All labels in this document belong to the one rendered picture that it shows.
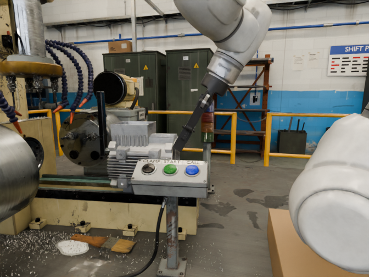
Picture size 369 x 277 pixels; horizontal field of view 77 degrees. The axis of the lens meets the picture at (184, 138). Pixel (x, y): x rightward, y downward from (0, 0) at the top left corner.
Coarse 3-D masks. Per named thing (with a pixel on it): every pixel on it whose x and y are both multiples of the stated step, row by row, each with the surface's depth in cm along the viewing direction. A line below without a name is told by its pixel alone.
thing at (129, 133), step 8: (112, 128) 73; (120, 128) 73; (128, 128) 72; (136, 128) 72; (144, 128) 72; (152, 128) 77; (112, 136) 74; (120, 136) 73; (128, 136) 72; (136, 136) 72; (144, 136) 72; (120, 144) 74; (128, 144) 73; (136, 144) 72; (144, 144) 72
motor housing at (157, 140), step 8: (152, 136) 74; (160, 136) 74; (168, 136) 74; (176, 136) 78; (152, 144) 73; (160, 144) 73; (112, 152) 73; (128, 152) 70; (136, 152) 70; (144, 152) 70; (176, 152) 84; (112, 160) 72; (128, 160) 71; (136, 160) 69; (112, 168) 71; (120, 168) 70; (128, 168) 70; (112, 176) 71; (120, 176) 71; (128, 176) 71
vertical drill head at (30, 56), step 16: (16, 0) 70; (32, 0) 72; (16, 16) 71; (32, 16) 73; (16, 32) 72; (32, 32) 73; (16, 48) 73; (32, 48) 74; (0, 64) 70; (16, 64) 69; (32, 64) 70; (48, 64) 74; (32, 80) 83
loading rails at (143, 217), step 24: (48, 192) 77; (72, 192) 76; (96, 192) 75; (120, 192) 74; (48, 216) 79; (72, 216) 78; (96, 216) 77; (120, 216) 75; (144, 216) 74; (192, 216) 72
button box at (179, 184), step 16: (144, 160) 56; (160, 160) 56; (176, 160) 55; (192, 160) 55; (144, 176) 52; (160, 176) 51; (176, 176) 51; (192, 176) 51; (144, 192) 53; (160, 192) 53; (176, 192) 52; (192, 192) 51
